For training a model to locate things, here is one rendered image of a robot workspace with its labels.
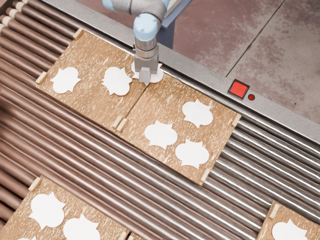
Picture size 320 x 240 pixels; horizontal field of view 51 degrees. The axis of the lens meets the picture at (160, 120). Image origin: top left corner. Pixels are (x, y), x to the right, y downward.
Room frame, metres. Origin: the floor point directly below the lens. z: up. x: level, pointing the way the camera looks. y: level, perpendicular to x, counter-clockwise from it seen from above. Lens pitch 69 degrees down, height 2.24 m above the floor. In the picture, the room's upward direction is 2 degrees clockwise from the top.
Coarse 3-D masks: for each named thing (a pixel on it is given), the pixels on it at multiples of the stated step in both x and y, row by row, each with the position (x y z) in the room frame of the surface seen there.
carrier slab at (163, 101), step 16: (176, 80) 0.69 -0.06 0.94; (144, 96) 0.61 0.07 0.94; (160, 96) 0.61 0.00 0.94; (176, 96) 0.61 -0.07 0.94; (192, 96) 0.62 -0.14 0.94; (144, 112) 0.53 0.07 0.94; (160, 112) 0.54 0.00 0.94; (176, 112) 0.54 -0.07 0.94; (224, 112) 0.55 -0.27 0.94; (128, 128) 0.46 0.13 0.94; (144, 128) 0.46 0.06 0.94; (176, 128) 0.47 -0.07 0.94; (192, 128) 0.47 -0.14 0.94; (208, 128) 0.47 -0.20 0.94; (224, 128) 0.48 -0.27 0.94; (144, 144) 0.39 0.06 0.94; (176, 144) 0.40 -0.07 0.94; (208, 144) 0.40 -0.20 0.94; (224, 144) 0.41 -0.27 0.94; (160, 160) 0.33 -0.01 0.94; (176, 160) 0.33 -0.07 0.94; (208, 160) 0.34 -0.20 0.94; (192, 176) 0.27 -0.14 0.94
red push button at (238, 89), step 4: (236, 84) 0.69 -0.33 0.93; (240, 84) 0.69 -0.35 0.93; (232, 88) 0.67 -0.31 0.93; (236, 88) 0.67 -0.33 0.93; (240, 88) 0.67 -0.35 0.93; (244, 88) 0.67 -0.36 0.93; (232, 92) 0.65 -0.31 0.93; (236, 92) 0.65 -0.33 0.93; (240, 92) 0.65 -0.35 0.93; (244, 92) 0.65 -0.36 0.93; (240, 96) 0.63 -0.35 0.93
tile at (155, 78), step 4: (132, 64) 0.68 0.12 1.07; (160, 64) 0.69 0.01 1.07; (132, 68) 0.66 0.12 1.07; (136, 72) 0.65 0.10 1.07; (160, 72) 0.65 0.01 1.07; (136, 76) 0.63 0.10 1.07; (152, 76) 0.63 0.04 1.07; (156, 76) 0.63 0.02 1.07; (160, 76) 0.63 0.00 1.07; (152, 80) 0.61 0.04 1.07; (156, 80) 0.61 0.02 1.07; (160, 80) 0.62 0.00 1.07; (148, 84) 0.60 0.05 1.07
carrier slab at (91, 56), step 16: (80, 48) 0.83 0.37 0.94; (96, 48) 0.84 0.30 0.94; (112, 48) 0.84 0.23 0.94; (64, 64) 0.75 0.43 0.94; (80, 64) 0.75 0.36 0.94; (96, 64) 0.75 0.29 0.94; (112, 64) 0.76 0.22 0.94; (128, 64) 0.76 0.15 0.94; (48, 80) 0.66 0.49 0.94; (96, 80) 0.67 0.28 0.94; (64, 96) 0.59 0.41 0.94; (80, 96) 0.59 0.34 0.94; (96, 96) 0.60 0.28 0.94; (112, 96) 0.60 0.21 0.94; (128, 96) 0.60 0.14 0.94; (80, 112) 0.52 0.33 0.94; (96, 112) 0.52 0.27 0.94; (112, 112) 0.53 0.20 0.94; (128, 112) 0.53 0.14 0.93; (112, 128) 0.46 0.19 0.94
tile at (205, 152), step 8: (184, 144) 0.40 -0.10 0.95; (192, 144) 0.40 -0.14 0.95; (200, 144) 0.40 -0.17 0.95; (176, 152) 0.36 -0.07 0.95; (184, 152) 0.36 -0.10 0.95; (192, 152) 0.36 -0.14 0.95; (200, 152) 0.37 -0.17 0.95; (208, 152) 0.37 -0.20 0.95; (184, 160) 0.33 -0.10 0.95; (192, 160) 0.33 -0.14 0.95; (200, 160) 0.33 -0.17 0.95
